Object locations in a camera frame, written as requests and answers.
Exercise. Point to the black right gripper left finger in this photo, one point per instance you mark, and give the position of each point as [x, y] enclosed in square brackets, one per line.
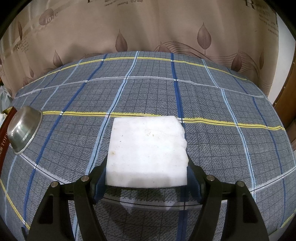
[97, 183]

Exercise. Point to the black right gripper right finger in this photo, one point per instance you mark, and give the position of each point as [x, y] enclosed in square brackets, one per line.
[197, 182]

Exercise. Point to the white foam sponge block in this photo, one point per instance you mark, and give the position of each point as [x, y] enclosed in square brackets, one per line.
[147, 152]

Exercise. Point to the grey plaid bed sheet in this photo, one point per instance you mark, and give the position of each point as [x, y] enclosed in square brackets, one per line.
[231, 128]

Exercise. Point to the steel bowl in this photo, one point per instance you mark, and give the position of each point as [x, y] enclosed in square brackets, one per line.
[23, 127]

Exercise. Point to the brown wooden door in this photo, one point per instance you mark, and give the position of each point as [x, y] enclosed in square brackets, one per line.
[284, 104]

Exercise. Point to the beige leaf print curtain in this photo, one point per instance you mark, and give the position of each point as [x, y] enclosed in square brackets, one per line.
[240, 35]

